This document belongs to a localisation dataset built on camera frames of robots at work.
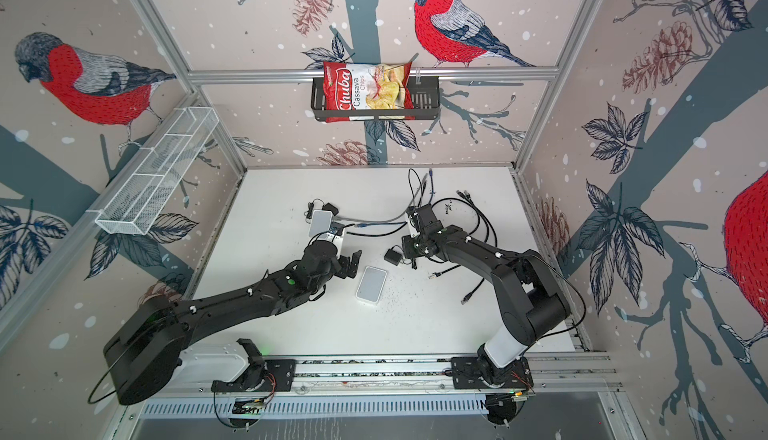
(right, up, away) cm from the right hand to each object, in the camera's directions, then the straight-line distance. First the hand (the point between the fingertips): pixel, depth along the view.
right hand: (404, 250), depth 92 cm
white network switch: (-29, +8, +10) cm, 32 cm away
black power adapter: (-4, -3, +3) cm, 5 cm away
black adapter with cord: (-28, +13, +15) cm, 34 cm away
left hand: (-17, +2, -8) cm, 19 cm away
